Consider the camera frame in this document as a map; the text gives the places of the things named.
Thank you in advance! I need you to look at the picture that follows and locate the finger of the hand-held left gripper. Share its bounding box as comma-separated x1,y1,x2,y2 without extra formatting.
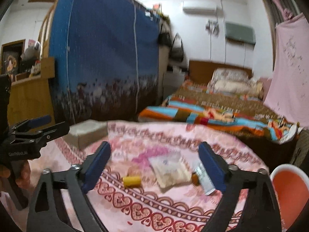
10,115,52,133
34,121,70,148

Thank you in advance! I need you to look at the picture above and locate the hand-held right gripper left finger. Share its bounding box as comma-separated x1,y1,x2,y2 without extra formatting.
26,141,112,232

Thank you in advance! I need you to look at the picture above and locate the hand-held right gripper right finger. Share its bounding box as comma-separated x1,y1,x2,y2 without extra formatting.
198,142,282,232

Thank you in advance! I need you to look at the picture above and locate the silver foil packet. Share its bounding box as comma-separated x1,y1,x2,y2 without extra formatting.
193,163,216,196

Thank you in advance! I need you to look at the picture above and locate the yellow cylinder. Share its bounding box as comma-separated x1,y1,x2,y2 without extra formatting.
123,176,142,188

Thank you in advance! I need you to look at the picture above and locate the white plastic packet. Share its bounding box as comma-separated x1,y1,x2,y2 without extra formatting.
148,151,192,189

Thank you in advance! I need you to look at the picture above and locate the orange bucket with white rim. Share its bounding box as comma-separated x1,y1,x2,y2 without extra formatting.
269,164,309,231

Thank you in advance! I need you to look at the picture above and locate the person's left hand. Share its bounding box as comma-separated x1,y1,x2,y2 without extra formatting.
14,161,32,190

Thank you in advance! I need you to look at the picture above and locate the wooden dresser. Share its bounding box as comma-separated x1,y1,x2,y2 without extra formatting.
7,57,56,128

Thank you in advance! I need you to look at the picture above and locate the cardboard tissue box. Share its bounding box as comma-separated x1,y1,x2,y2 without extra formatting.
63,119,108,150

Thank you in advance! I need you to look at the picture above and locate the small white fence ornament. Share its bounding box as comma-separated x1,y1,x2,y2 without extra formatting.
30,61,42,78

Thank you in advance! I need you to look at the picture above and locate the bed with colourful blanket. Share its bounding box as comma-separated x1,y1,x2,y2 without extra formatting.
138,80,305,145

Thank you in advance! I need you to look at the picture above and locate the framed picture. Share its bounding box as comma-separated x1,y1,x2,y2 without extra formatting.
1,40,26,75

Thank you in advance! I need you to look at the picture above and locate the grey plush toy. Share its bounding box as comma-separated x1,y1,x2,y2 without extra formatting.
20,41,41,61

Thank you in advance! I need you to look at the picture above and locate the cream pillow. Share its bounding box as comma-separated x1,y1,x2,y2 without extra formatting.
214,80,263,95

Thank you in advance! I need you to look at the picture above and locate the blue fabric wardrobe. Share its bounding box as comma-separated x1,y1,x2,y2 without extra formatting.
49,0,161,124

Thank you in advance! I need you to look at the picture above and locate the floral pillow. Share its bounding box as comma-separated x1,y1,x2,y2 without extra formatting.
208,68,249,92

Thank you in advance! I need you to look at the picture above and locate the white nightstand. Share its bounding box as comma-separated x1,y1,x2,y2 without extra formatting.
164,65,189,99

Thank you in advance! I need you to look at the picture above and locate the wooden bed headboard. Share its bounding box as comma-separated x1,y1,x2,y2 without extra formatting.
188,60,253,83

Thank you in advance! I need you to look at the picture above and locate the black handbag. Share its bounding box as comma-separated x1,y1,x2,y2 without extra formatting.
158,30,173,47
169,32,190,67

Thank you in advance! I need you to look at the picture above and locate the pink hanging sheet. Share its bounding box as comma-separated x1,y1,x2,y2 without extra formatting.
264,13,309,128

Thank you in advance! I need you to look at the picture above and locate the colourful clutter heap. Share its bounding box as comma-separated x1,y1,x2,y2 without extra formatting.
145,3,169,22

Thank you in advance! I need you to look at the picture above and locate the white air conditioner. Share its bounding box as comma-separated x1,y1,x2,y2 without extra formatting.
183,0,217,14

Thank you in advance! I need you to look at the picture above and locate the pink tied curtain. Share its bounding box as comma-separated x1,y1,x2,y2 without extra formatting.
253,0,297,20

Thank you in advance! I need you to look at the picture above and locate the wooden arched frame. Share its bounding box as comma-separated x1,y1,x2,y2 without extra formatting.
37,3,57,58

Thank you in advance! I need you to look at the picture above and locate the covered wall television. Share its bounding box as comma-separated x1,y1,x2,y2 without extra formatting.
225,22,256,44

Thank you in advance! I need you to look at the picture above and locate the wall socket cluster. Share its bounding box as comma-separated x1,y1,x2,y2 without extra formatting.
205,20,219,35

